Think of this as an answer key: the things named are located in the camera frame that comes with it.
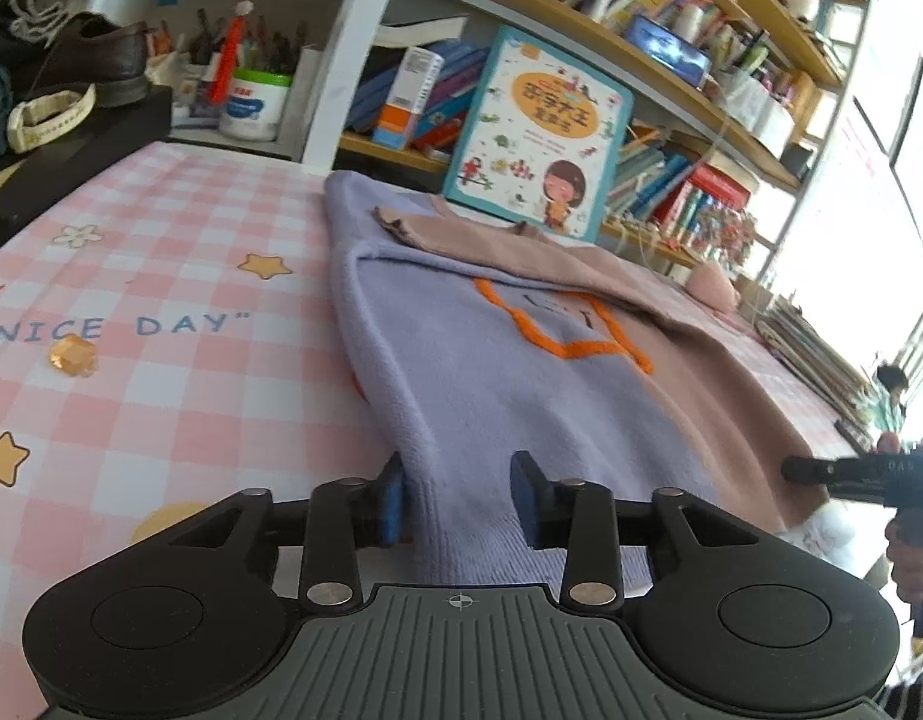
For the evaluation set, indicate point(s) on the pink plush toy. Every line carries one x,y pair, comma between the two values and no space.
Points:
715,286

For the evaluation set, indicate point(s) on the person's striped clothing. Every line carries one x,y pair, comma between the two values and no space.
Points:
919,694

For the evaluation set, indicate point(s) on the orange gem sticker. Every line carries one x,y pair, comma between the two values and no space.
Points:
73,358

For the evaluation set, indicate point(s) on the colourful flower ornament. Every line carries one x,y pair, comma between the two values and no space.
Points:
720,236

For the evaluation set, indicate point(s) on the black box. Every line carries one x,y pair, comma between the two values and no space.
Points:
94,135

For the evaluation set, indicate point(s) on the red tassel ornament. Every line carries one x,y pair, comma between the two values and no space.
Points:
225,64

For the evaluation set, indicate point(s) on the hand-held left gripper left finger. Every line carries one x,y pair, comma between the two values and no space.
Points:
392,502

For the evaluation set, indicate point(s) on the row of blue books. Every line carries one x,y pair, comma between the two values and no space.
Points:
461,64

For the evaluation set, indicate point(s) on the white bookshelf with wooden shelves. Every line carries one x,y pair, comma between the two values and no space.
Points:
353,67

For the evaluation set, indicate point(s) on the brown leather shoe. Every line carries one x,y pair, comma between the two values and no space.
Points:
94,52

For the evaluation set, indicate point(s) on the white and orange toothpaste box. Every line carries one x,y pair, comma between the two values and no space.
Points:
405,97

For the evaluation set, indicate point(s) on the pink checked tablecloth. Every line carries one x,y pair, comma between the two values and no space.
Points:
169,255

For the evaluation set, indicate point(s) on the white desk organiser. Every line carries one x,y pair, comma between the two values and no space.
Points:
761,120

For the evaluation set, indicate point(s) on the smartphone playing video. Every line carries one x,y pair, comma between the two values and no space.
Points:
668,49

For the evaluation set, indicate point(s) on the person's right hand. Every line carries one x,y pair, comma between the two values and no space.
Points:
915,570

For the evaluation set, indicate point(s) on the teal children's picture book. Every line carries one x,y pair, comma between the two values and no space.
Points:
529,127

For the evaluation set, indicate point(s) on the stack of notebooks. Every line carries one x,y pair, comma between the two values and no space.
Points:
814,360

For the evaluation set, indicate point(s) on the row of thick upright books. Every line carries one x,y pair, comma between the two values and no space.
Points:
679,214

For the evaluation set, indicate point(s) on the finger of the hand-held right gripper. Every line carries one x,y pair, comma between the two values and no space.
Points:
814,474

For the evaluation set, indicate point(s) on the pink and purple sweater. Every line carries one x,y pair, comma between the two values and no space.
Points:
469,390

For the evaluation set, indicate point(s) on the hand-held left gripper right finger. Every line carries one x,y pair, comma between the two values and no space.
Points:
525,499

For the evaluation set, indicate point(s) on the thick red dictionary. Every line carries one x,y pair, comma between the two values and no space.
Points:
720,187

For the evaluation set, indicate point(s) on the white tub pen holder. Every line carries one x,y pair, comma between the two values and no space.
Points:
255,109

